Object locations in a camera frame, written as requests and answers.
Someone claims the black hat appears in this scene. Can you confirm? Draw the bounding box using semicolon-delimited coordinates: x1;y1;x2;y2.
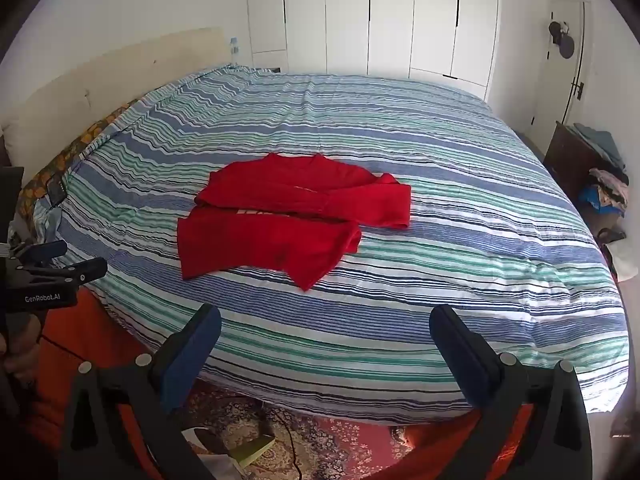
548;20;576;60

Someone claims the pile of clothes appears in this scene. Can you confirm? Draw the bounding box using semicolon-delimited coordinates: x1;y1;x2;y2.
572;122;630;219

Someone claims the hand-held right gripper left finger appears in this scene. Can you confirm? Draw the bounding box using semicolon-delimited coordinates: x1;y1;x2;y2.
59;303;222;480

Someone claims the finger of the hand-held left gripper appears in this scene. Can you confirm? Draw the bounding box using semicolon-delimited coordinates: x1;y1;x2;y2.
9;240;69;267
20;257;109;292

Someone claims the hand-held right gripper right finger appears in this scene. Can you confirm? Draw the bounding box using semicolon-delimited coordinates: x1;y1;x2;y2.
429;304;593;480

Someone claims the patterned rug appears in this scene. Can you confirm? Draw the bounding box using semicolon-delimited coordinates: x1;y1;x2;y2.
180;385;417;480

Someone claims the white wardrobe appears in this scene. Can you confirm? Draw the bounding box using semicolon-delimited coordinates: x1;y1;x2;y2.
245;0;501;102

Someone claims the green book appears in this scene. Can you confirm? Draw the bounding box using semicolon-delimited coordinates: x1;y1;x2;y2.
231;434;277;465

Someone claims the person's left hand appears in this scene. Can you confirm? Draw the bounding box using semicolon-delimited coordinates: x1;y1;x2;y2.
0;317;43;392

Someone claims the dark wooden dresser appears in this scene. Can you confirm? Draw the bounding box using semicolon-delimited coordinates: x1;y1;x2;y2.
543;121;626;221

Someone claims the beige wooden headboard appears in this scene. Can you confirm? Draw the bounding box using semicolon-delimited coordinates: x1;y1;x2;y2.
0;27;234;177

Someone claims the white door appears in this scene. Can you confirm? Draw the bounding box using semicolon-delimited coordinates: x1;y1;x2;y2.
532;0;594;137

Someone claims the striped duvet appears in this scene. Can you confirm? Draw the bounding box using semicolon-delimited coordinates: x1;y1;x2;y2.
47;66;630;427

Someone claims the black cable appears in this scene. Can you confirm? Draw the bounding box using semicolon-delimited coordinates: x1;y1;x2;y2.
257;400;307;480

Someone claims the light blue cloth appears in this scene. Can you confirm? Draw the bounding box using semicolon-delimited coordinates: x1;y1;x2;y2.
34;204;64;242

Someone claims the red sweater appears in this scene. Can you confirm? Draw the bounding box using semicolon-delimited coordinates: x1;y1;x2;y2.
177;153;412;293

